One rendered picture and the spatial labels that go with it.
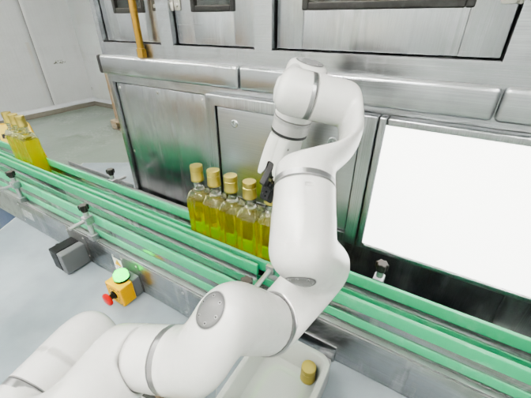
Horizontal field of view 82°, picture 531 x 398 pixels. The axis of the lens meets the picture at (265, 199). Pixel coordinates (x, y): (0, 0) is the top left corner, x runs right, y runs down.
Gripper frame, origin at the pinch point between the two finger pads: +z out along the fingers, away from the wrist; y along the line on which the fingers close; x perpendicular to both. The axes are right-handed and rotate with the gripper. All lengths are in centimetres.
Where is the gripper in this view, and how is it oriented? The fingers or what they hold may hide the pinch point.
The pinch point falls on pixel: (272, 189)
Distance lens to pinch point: 70.6
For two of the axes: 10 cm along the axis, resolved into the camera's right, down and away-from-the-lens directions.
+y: -5.1, 4.4, -7.4
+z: -2.2, 7.7, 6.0
